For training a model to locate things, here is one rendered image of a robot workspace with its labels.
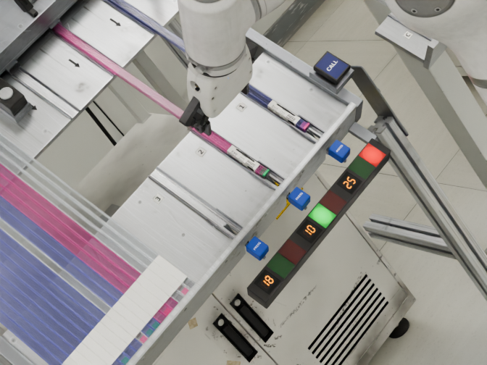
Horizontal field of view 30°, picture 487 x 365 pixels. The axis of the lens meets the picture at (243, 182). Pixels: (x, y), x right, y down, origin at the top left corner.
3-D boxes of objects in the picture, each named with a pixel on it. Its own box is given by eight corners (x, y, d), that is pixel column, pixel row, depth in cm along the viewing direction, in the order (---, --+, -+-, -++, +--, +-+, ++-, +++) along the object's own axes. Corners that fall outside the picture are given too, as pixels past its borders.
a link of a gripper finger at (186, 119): (182, 116, 129) (187, 132, 134) (217, 77, 130) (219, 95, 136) (175, 112, 129) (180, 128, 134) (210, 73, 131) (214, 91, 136)
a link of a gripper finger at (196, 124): (196, 128, 133) (198, 148, 139) (209, 113, 134) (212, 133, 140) (179, 116, 133) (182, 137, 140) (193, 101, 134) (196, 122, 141)
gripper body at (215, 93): (212, 88, 123) (217, 127, 133) (259, 38, 126) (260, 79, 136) (171, 59, 125) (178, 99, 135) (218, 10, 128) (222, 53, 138)
